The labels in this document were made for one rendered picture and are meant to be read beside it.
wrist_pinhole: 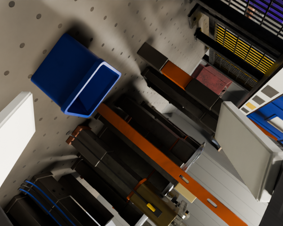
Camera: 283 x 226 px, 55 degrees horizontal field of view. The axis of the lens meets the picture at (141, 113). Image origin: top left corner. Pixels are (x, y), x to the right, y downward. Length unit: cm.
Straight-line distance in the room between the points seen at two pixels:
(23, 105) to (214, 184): 498
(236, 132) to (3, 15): 33
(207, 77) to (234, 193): 210
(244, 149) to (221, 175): 490
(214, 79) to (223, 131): 499
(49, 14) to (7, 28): 7
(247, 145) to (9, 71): 38
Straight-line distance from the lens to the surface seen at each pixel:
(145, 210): 73
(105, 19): 56
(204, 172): 508
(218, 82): 517
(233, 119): 18
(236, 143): 18
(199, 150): 79
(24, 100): 18
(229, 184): 510
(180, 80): 72
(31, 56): 48
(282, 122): 70
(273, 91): 39
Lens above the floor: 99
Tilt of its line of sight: 14 degrees down
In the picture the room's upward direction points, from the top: 129 degrees clockwise
